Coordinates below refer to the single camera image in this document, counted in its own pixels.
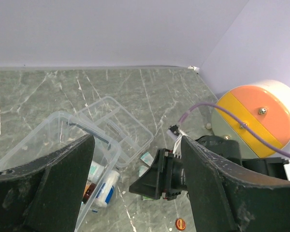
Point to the white plastic medicine bottle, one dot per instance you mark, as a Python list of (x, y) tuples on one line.
[(95, 172)]

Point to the clear divider tray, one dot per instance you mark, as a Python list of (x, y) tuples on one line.
[(116, 122)]

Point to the clear plastic medicine box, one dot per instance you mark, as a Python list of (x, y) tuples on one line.
[(56, 131)]

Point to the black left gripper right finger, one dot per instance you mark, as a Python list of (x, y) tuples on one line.
[(226, 197)]

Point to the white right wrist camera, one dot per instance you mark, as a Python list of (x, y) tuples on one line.
[(176, 134)]

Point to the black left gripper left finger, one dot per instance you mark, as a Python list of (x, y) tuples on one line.
[(45, 195)]

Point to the white teal swab packet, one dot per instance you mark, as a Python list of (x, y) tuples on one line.
[(147, 158)]

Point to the brown syrup bottle orange cap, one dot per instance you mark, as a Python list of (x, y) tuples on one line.
[(89, 188)]

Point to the round pastel drawer cabinet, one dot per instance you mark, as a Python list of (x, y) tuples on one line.
[(264, 107)]

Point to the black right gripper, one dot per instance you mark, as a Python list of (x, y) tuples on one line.
[(166, 176)]

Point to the green ointment sachet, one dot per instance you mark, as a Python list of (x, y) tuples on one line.
[(145, 198)]

